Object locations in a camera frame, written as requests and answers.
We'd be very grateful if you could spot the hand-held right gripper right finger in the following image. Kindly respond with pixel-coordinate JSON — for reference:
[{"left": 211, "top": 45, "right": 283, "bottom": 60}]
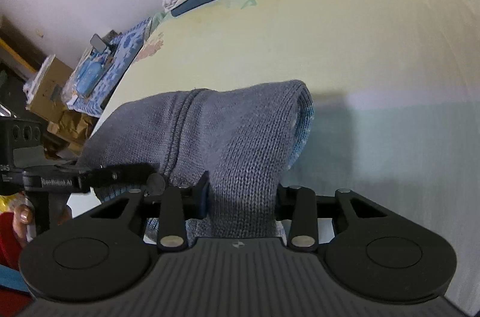
[{"left": 275, "top": 185, "right": 387, "bottom": 252}]

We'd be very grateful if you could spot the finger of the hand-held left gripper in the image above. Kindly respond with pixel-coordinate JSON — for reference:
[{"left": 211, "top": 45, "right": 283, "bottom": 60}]
[{"left": 78, "top": 163, "right": 166, "bottom": 194}]

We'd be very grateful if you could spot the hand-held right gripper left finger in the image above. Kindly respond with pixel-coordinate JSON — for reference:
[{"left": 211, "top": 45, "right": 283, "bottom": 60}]
[{"left": 90, "top": 170, "right": 211, "bottom": 252}]

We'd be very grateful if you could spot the grey knit sweater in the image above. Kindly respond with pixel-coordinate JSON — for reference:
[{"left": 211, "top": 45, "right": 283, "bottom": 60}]
[{"left": 77, "top": 79, "right": 315, "bottom": 250}]

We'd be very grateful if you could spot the person's left hand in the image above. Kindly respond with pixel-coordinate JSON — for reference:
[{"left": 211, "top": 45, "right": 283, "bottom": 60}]
[{"left": 12, "top": 204, "right": 73, "bottom": 247}]

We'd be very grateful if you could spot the brown paper bag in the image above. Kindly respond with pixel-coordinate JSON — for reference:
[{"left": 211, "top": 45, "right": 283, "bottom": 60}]
[{"left": 47, "top": 107, "right": 98, "bottom": 153}]

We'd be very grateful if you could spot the cardboard box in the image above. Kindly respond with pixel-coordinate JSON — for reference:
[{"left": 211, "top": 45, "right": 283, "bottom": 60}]
[{"left": 24, "top": 55, "right": 76, "bottom": 123}]

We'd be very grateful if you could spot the blue packet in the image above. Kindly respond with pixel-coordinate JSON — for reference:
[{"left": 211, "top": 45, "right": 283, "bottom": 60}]
[{"left": 77, "top": 58, "right": 106, "bottom": 96}]

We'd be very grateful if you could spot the black phone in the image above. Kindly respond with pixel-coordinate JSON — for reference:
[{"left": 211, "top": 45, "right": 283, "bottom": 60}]
[{"left": 91, "top": 34, "right": 108, "bottom": 52}]

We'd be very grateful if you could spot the blue patterned cloth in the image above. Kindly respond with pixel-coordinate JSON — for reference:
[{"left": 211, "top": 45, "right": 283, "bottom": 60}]
[{"left": 62, "top": 17, "right": 154, "bottom": 113}]

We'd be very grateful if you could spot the yellow printed blanket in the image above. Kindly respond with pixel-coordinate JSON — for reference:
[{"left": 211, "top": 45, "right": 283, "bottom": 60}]
[{"left": 60, "top": 0, "right": 480, "bottom": 303}]

